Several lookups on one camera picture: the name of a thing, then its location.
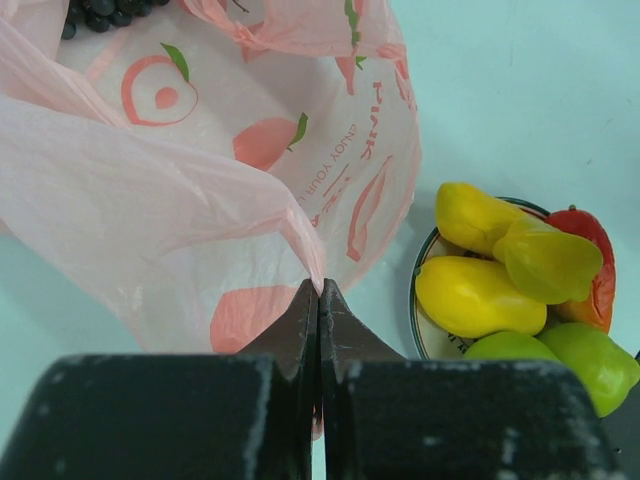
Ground green fake pear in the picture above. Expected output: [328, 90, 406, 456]
[538, 322, 639, 418]

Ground green fake apple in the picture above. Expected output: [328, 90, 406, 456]
[463, 331, 559, 362]

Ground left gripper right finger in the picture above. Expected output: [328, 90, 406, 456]
[318, 280, 620, 479]

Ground red fake fruit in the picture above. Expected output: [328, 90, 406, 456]
[545, 205, 617, 334]

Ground yellow fake fruit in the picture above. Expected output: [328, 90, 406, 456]
[414, 256, 547, 339]

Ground yellow fake banana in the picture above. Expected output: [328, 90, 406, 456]
[492, 215, 603, 305]

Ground black fake grapes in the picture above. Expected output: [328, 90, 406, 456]
[61, 0, 170, 40]

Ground pink plastic bag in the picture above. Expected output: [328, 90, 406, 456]
[1, 1, 422, 354]

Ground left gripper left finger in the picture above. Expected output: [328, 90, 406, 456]
[1, 281, 318, 479]

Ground white printed plate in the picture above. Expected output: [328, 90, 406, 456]
[408, 195, 556, 361]

